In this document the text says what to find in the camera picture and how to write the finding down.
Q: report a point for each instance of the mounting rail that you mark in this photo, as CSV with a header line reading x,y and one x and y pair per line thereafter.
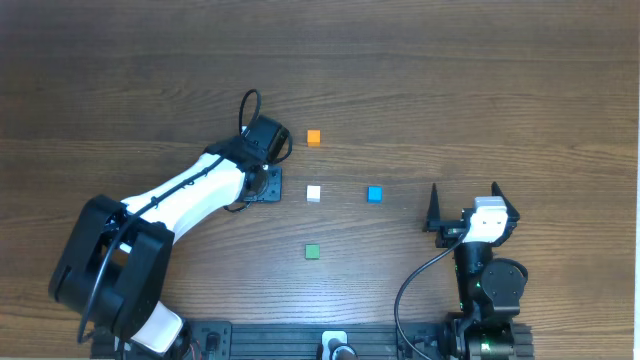
x,y
280,342

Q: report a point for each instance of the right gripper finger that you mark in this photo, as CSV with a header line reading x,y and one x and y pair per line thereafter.
x,y
512,216
433,215

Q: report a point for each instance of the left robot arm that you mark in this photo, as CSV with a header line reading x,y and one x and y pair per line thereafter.
x,y
200,195

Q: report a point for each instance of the orange cube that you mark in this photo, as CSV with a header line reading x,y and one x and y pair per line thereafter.
x,y
313,137

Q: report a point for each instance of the blue cube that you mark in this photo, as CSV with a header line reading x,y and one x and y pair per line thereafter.
x,y
374,194

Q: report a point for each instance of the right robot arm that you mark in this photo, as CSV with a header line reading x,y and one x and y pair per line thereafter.
x,y
500,290

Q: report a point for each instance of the green cube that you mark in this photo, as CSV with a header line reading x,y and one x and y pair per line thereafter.
x,y
312,251

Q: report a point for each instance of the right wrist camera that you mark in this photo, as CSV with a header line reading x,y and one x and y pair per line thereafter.
x,y
486,220

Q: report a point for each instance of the white cube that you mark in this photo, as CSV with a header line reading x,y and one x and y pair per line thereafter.
x,y
313,193

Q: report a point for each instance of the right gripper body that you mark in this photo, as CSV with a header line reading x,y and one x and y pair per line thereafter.
x,y
450,232

